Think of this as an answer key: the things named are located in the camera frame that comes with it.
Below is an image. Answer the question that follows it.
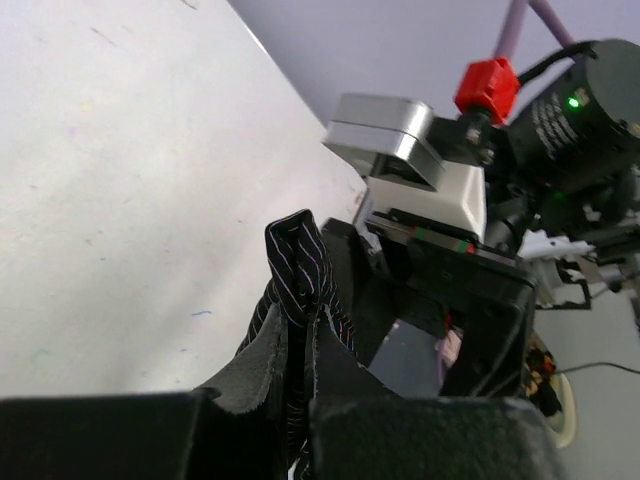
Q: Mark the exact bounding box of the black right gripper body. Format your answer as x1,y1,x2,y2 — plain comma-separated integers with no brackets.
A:
321,217,537,397

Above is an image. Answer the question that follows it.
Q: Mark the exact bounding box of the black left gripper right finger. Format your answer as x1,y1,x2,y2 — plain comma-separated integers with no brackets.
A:
305,307,565,479

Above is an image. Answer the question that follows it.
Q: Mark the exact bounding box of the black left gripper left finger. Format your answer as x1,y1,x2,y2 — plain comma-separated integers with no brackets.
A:
1,306,288,479

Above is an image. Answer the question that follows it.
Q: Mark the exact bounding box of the black striped underwear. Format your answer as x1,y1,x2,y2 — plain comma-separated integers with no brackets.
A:
238,209,354,479

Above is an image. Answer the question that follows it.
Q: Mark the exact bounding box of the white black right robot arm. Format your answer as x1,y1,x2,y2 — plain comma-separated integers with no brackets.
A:
323,39,639,396

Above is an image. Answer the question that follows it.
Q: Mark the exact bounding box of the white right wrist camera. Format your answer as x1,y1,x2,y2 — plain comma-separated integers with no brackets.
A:
322,57,521,239

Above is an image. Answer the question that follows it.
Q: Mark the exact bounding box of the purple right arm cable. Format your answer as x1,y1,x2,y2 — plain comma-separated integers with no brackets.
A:
492,0,576,64

